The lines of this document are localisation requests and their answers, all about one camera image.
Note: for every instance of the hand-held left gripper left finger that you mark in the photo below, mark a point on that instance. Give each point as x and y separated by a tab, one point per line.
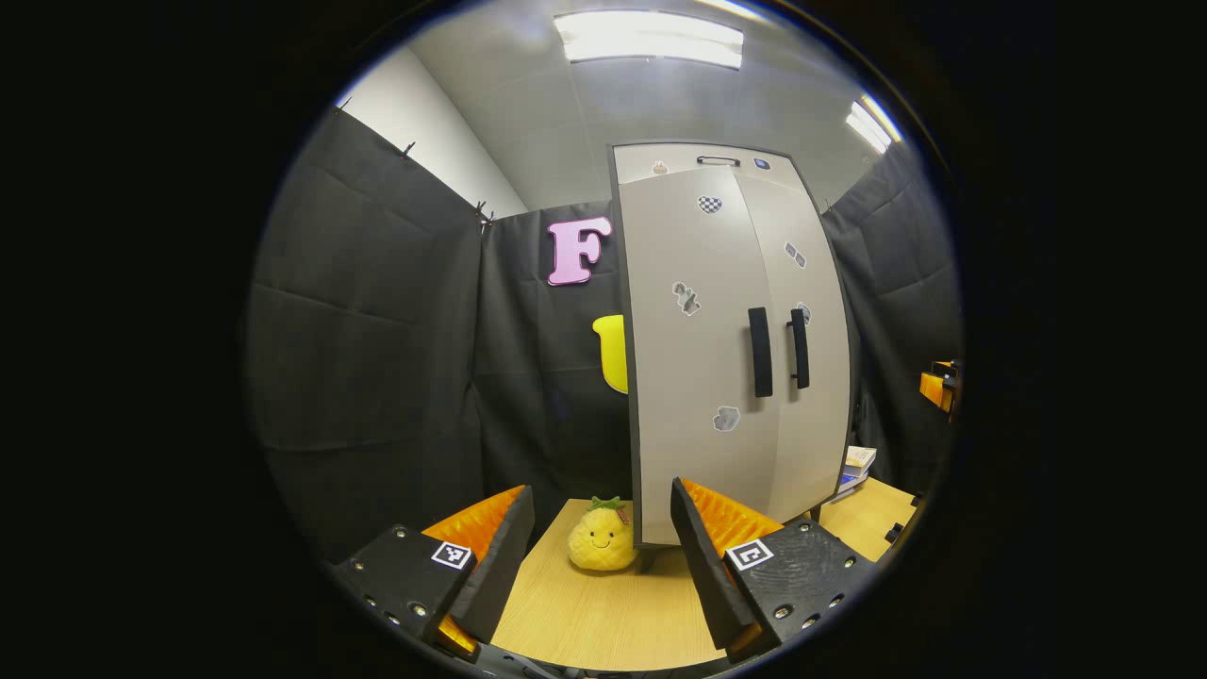
495	575

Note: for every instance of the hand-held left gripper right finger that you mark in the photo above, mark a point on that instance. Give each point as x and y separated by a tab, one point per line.
709	575

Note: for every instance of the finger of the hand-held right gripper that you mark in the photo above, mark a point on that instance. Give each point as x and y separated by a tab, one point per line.
936	389

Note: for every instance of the grey shoe cabinet door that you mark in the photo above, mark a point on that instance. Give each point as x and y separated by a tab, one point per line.
679	377
820	424

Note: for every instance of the grey shoe cabinet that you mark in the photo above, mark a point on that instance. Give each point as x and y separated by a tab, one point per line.
629	377

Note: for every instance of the grey cabinet drawer front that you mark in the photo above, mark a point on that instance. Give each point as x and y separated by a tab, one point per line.
636	162

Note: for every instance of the yellow pineapple plush toy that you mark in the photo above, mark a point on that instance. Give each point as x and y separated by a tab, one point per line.
602	542

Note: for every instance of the blue book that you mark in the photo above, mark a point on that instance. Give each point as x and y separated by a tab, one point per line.
853	479

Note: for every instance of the ceiling light panel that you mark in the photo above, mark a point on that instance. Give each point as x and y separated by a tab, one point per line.
651	38
869	125

